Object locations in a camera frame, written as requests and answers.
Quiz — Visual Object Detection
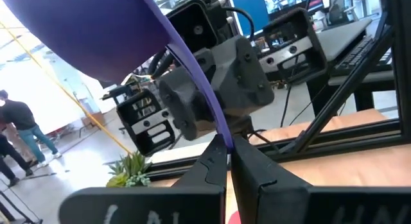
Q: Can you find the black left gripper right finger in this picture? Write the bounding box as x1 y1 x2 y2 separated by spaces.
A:
230 135 411 224

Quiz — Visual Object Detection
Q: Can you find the purple measuring cup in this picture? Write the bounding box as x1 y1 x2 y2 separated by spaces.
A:
0 0 235 151

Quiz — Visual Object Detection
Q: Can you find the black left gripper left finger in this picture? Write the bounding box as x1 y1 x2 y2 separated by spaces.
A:
58 134 228 224

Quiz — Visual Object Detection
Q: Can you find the black keyboard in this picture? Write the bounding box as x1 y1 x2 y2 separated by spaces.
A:
333 36 393 76

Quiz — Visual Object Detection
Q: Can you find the yellow hanging cable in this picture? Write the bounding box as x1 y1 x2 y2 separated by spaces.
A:
0 21 133 155

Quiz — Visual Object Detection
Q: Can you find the person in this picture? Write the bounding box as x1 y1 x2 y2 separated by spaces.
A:
0 89 62 169
0 119 35 188

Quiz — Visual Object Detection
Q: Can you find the black office chair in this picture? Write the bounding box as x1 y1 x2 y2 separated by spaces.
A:
327 0 347 26

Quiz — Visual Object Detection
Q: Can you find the grey desk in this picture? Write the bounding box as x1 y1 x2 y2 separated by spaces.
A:
316 17 398 87

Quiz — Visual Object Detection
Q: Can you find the blue display wall panel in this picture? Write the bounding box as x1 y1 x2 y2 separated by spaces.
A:
230 0 325 37

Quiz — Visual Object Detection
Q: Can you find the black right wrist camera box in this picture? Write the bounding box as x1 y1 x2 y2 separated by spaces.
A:
166 0 220 54

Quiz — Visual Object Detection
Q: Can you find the black aluminium table frame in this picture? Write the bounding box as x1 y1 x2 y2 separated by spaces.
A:
146 0 411 182

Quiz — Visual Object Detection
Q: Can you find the brown cardboard box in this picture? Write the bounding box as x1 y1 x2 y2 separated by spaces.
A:
81 111 107 128

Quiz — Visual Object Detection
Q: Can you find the potted succulent plant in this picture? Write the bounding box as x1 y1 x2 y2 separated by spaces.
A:
105 151 153 188

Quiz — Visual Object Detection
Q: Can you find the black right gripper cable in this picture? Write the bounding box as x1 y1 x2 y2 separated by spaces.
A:
221 5 256 39

